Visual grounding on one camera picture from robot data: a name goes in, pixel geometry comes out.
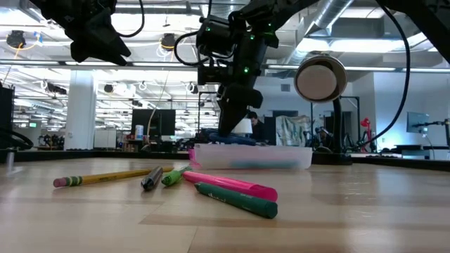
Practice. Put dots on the black cabinet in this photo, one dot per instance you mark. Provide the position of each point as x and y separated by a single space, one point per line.
6 116

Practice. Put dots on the white canister blue label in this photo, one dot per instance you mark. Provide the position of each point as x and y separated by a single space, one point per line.
139 133

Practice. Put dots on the green crayon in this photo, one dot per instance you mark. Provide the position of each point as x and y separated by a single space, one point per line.
239 201

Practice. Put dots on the silver metal post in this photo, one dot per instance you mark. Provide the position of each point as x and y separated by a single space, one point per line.
10 160

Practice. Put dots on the black ceiling device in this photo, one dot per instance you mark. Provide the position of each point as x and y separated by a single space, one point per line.
168 42
15 38

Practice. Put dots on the black boom stand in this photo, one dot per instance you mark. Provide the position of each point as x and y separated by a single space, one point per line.
447 131

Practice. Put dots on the clear pencil box pink lid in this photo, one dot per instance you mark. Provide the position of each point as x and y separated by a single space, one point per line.
218 156

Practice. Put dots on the yellow pencil with pink eraser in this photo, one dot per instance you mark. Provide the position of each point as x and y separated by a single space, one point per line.
105 176

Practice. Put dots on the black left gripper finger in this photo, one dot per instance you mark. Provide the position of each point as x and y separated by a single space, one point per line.
102 42

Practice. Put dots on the black desk lamp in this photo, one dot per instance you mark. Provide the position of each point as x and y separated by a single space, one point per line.
320 82

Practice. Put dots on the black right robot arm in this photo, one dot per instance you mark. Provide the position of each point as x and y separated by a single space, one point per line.
436 21

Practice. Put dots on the black monitor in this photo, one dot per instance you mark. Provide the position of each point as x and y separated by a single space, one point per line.
161 123

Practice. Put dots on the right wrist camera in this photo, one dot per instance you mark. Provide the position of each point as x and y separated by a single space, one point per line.
209 75

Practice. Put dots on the green pen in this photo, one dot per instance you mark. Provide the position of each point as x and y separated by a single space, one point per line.
172 178

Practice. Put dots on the person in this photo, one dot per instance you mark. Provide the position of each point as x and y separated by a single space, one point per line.
258 130

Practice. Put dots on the black aluminium table frame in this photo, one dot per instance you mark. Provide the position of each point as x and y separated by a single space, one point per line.
88 155

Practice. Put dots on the grey-blue wall screen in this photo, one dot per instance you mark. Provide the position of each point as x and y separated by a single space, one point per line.
416 123

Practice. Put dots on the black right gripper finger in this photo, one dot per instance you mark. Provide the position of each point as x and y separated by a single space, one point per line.
230 121

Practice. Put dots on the pink highlighter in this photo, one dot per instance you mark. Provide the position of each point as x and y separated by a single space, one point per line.
228 183

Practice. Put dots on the red figure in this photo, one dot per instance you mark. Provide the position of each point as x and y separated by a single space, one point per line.
365 123

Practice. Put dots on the grey draped cloth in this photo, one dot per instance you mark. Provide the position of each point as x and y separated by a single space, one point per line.
292 130

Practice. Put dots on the silver ventilation duct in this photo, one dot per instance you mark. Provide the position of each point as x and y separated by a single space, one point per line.
330 14

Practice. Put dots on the black pen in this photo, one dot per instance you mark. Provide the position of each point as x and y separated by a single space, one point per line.
151 181

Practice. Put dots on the white column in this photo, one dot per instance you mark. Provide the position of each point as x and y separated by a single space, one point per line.
81 112

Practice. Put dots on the white cabinet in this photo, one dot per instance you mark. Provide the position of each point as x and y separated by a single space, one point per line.
104 138

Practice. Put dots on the white-shaded table lamp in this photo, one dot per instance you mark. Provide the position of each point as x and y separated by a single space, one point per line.
246 127

